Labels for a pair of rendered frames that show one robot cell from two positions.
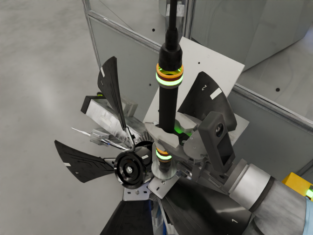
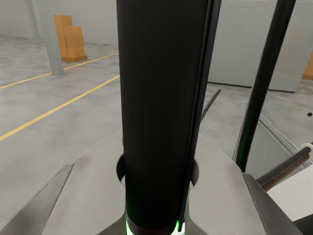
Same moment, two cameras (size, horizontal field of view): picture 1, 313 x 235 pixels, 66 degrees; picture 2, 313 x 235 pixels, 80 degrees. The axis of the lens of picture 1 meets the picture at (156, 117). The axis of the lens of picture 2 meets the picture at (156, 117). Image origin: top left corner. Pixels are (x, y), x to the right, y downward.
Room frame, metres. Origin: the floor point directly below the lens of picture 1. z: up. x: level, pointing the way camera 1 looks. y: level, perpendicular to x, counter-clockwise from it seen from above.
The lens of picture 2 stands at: (0.24, -0.08, 1.56)
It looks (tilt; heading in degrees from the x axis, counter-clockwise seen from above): 27 degrees down; 50
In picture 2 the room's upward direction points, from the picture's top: 3 degrees clockwise
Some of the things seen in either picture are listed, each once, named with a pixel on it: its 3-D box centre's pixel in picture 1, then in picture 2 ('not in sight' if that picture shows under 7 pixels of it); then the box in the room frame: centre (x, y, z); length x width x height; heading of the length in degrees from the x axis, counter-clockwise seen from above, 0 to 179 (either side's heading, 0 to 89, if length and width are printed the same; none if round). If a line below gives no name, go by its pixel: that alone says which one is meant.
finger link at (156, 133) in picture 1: (160, 141); (106, 197); (0.27, -0.01, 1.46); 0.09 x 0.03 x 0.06; 60
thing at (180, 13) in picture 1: (174, 17); not in sight; (0.92, -0.08, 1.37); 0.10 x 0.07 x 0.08; 175
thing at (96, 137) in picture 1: (97, 138); not in sight; (0.52, 0.24, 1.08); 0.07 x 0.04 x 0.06; 61
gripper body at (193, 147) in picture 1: (209, 161); not in sight; (0.22, -0.11, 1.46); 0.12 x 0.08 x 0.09; 50
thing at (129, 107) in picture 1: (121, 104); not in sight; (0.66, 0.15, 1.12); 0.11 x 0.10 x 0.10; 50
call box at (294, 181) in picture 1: (290, 201); not in sight; (0.29, -0.49, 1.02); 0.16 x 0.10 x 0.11; 140
